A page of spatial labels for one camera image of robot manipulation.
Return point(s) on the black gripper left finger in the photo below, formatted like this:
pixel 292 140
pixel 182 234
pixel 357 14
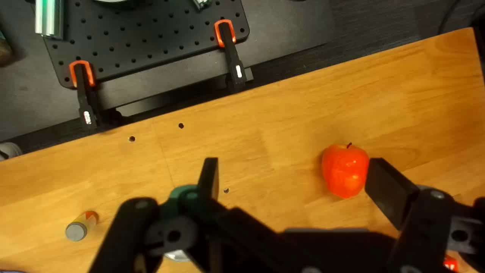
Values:
pixel 209 176

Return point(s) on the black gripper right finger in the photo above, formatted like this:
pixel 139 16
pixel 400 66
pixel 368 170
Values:
pixel 391 195

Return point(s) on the orange-red apple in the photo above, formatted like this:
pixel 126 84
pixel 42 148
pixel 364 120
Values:
pixel 344 170

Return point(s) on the orange cracker box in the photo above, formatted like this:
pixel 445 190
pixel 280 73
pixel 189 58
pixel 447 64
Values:
pixel 450 264

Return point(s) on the small bottle with grey cap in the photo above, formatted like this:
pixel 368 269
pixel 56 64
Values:
pixel 80 226

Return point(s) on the black perforated breadboard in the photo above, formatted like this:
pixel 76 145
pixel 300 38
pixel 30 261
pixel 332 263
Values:
pixel 151 35

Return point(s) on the aluminium extrusion bar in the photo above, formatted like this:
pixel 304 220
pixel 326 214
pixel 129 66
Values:
pixel 200 3
pixel 48 17

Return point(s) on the grey round roll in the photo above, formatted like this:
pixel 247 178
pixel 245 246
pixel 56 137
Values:
pixel 6 151

